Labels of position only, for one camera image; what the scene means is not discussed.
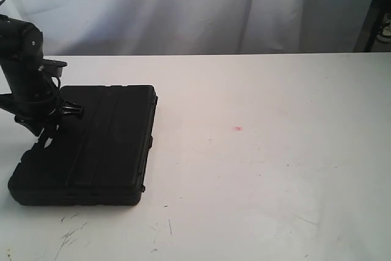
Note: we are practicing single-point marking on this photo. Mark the black plastic tool case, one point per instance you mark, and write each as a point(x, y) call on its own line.
point(97, 160)

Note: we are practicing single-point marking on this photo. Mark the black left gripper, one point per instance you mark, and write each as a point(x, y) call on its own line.
point(41, 116)

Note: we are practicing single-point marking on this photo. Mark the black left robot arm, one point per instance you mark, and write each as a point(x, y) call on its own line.
point(34, 81)

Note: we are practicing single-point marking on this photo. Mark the white backdrop curtain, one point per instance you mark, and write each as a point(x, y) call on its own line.
point(168, 27)

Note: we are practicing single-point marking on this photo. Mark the white and black sneaker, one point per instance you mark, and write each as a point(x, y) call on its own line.
point(384, 34)

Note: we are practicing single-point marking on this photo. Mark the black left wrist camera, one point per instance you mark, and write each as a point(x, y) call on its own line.
point(53, 67)

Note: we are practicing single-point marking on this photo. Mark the black metal stand pole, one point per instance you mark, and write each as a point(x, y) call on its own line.
point(378, 10)

